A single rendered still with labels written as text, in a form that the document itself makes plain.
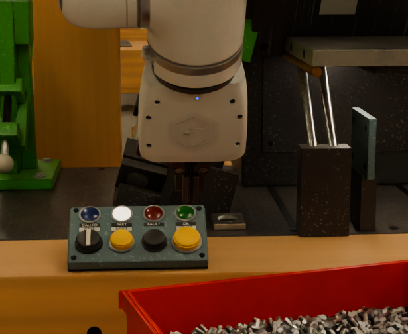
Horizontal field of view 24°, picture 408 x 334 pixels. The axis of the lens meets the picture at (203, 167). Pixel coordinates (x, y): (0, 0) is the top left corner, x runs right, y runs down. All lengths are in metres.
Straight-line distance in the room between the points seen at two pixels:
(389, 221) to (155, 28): 0.55
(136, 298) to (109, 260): 0.12
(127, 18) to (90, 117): 0.83
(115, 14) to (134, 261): 0.34
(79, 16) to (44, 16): 0.82
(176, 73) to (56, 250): 0.36
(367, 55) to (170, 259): 0.31
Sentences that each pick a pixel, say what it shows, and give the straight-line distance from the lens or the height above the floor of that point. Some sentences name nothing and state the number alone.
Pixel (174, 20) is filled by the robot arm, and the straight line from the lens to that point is 0.78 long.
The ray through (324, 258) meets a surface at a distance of 1.09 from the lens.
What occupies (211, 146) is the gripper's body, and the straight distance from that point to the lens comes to 0.90.
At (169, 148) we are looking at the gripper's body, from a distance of 0.90.
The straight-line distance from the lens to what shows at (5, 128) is 1.40.
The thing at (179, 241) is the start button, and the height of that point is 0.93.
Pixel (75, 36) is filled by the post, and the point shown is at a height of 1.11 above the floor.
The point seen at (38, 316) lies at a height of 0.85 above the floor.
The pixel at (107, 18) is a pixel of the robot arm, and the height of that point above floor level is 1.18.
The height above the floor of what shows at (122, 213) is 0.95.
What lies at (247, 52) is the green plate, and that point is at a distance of 1.23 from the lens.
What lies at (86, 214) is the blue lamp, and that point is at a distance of 1.07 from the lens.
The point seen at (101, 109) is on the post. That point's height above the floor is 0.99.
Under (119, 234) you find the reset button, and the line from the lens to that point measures 1.03.
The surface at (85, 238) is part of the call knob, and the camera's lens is 1.03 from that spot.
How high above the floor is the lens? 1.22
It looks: 12 degrees down
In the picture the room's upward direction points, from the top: straight up
